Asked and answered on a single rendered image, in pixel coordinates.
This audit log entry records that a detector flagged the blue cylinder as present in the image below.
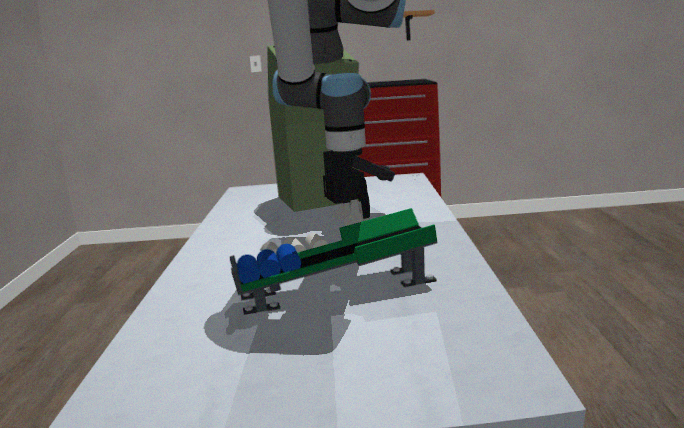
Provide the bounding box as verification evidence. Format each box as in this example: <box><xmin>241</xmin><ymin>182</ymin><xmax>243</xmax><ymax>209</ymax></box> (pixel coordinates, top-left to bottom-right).
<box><xmin>257</xmin><ymin>249</ymin><xmax>281</xmax><ymax>278</ymax></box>
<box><xmin>276</xmin><ymin>244</ymin><xmax>301</xmax><ymax>272</ymax></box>
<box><xmin>237</xmin><ymin>254</ymin><xmax>260</xmax><ymax>284</ymax></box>

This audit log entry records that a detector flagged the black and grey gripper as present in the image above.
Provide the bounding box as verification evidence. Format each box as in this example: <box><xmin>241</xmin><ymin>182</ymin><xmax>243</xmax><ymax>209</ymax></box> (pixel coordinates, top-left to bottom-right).
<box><xmin>323</xmin><ymin>148</ymin><xmax>370</xmax><ymax>226</ymax></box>

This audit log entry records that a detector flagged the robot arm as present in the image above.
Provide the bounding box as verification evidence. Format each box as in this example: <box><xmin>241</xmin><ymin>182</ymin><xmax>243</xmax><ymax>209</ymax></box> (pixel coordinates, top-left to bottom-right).
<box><xmin>267</xmin><ymin>0</ymin><xmax>406</xmax><ymax>152</ymax></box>

